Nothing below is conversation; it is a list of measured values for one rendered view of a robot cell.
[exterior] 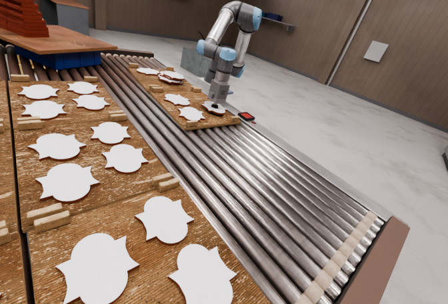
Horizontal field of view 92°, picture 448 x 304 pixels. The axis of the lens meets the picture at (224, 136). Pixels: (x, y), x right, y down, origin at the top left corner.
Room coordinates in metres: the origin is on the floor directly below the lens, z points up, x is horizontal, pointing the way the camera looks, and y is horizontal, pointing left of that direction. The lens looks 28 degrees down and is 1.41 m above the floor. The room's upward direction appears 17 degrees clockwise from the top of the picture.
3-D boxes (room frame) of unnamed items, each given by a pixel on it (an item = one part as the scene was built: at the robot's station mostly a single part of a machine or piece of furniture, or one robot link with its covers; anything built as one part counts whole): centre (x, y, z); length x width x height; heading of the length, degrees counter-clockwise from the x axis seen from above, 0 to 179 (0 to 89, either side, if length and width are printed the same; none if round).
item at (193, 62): (5.33, 1.02, 0.48); 1.00 x 0.80 x 0.96; 54
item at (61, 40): (1.26, 1.15, 1.03); 0.50 x 0.50 x 0.02; 78
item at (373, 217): (1.27, 0.09, 0.90); 1.95 x 0.05 x 0.05; 48
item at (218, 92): (1.11, 0.11, 1.06); 0.10 x 0.09 x 0.16; 131
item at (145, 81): (1.40, 0.50, 0.93); 0.41 x 0.35 x 0.02; 44
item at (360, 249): (1.12, 0.22, 0.90); 1.95 x 0.05 x 0.05; 48
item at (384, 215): (1.33, 0.04, 0.89); 2.08 x 0.09 x 0.06; 48
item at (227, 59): (1.12, 0.09, 1.21); 0.09 x 0.08 x 0.11; 177
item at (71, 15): (5.60, 4.66, 0.35); 1.30 x 0.68 x 0.70; 56
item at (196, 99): (1.11, 0.20, 0.93); 0.41 x 0.35 x 0.02; 46
